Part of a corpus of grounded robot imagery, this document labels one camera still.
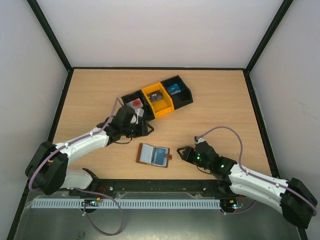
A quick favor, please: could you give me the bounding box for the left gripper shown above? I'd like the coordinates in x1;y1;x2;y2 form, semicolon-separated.
121;121;154;138

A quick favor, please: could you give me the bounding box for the brown leather card holder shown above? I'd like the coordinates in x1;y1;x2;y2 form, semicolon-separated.
135;143;172;168

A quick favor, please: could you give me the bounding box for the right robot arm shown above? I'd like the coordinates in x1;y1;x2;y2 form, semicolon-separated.
177;141;318;229

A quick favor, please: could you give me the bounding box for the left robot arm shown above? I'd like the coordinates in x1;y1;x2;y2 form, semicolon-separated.
25;105;154;195

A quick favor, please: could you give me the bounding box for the red white card stack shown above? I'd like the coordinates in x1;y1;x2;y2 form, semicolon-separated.
126;98;144;109

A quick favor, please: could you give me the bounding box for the blue card stack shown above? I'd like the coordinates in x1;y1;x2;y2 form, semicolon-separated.
167;83;181;96

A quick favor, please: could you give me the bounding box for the left black bin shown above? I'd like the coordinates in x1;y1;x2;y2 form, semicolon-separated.
121;89;156;122

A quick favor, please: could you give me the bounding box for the black bin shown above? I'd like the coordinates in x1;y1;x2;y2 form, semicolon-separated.
160;75;193;110
121;89;156;122

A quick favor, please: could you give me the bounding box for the yellow middle bin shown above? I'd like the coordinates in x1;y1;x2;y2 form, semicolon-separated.
141;82;175;119

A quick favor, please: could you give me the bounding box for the right black bin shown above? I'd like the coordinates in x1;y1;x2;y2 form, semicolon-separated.
160;75;193;110

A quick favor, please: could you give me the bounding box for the metal sheet front panel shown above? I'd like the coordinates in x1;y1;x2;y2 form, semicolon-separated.
14;192;300;240

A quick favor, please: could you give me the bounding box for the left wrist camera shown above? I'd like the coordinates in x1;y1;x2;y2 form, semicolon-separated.
130;108;144;124

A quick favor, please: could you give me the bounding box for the black front rail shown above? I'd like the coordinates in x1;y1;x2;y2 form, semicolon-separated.
24;178;291;198

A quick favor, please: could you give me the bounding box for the light blue cable duct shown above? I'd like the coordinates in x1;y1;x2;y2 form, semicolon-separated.
31;198;221;210

